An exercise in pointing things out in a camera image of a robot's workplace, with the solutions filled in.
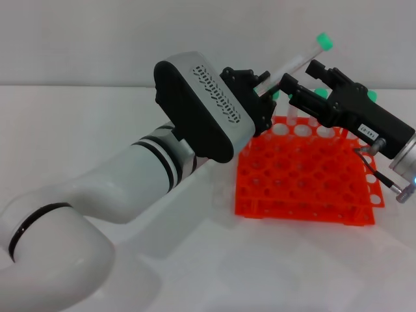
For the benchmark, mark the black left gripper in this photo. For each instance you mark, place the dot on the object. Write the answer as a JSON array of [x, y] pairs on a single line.
[[242, 91]]

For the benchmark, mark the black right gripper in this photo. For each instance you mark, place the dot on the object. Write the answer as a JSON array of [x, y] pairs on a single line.
[[357, 110]]

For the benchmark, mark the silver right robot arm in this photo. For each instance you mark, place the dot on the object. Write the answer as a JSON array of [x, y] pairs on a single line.
[[406, 162]]

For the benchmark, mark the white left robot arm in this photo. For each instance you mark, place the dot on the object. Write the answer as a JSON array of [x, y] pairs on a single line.
[[97, 195]]

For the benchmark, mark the orange test tube rack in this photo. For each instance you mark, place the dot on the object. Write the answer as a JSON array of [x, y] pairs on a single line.
[[292, 182]]

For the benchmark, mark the grey and black camera housing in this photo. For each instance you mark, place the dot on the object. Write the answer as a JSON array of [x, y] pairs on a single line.
[[201, 104]]

